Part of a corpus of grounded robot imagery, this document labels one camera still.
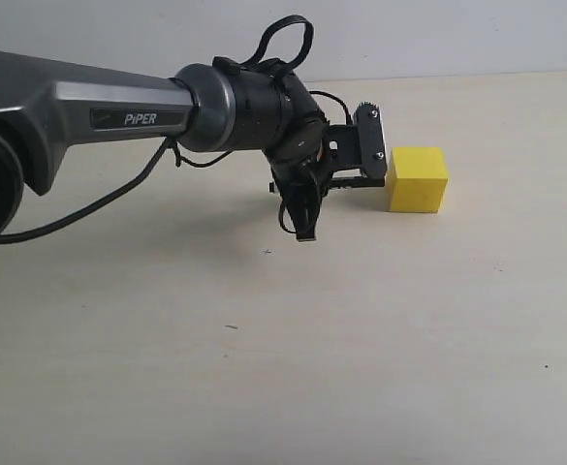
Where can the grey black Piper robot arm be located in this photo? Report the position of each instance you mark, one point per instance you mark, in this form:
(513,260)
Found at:
(49,106)

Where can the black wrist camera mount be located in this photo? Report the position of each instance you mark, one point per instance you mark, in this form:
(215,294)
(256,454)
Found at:
(354,155)

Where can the yellow foam cube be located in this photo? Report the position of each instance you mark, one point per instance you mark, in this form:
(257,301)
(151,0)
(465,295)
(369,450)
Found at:
(417,179)

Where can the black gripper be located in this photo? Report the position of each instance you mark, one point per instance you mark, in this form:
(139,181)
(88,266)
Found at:
(302,188)

